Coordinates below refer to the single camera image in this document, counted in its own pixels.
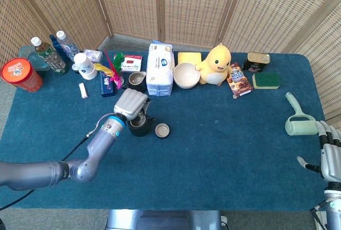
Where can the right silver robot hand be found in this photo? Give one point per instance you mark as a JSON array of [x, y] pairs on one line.
[[329, 158]]

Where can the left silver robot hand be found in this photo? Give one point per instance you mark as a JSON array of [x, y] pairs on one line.
[[131, 105]]

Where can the black cast iron teapot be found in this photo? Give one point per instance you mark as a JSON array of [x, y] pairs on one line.
[[141, 126]]

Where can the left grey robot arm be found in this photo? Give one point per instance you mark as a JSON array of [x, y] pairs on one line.
[[74, 160]]

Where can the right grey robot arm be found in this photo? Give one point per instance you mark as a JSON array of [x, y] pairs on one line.
[[333, 208]]

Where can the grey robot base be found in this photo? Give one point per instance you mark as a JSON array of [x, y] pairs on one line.
[[162, 220]]

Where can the black ceramic pitcher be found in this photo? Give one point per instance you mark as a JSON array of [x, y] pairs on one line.
[[137, 81]]

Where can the dark blue toothpaste box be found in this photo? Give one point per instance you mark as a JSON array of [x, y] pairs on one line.
[[107, 85]]

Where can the colourful feather shuttlecock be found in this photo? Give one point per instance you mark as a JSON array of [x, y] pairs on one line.
[[115, 70]]

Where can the small beige teacup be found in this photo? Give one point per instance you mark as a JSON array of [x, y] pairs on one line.
[[162, 130]]

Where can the red and white card box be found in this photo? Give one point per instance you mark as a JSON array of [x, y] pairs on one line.
[[131, 63]]

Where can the white tissue pack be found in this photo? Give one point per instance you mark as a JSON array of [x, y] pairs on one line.
[[160, 71]]

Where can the mint green lint roller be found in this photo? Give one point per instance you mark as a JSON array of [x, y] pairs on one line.
[[298, 124]]

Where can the white eraser stick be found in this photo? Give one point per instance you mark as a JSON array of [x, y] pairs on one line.
[[83, 90]]

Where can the beige bowl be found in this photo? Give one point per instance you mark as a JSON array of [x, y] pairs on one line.
[[186, 77]]

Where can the small lavender box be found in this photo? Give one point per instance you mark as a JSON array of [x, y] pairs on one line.
[[93, 55]]

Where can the yellow sponge block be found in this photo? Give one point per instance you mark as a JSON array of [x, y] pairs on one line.
[[189, 57]]

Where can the clear water bottle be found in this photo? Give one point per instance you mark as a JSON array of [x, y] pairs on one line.
[[68, 46]]

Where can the yellow plush duck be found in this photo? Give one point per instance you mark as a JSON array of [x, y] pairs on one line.
[[215, 66]]

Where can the green tea bottle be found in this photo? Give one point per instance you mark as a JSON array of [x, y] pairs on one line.
[[49, 57]]

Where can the dark blue bottle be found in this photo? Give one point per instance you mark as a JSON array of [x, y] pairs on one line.
[[56, 45]]

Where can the green yellow scouring sponge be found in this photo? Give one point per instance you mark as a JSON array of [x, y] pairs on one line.
[[266, 80]]

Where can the blue table cloth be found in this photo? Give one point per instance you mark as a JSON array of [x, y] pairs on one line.
[[213, 166]]

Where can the hello panda biscuit box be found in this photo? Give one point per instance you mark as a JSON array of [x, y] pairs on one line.
[[239, 81]]

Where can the clear plastic food container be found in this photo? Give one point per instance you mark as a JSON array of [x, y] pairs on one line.
[[29, 58]]

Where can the woven bamboo folding screen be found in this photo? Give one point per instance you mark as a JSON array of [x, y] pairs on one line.
[[186, 6]]

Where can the orange lidded snack canister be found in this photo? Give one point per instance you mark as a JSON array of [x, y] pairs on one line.
[[21, 74]]

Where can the canned meat tin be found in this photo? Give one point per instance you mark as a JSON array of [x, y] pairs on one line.
[[256, 61]]

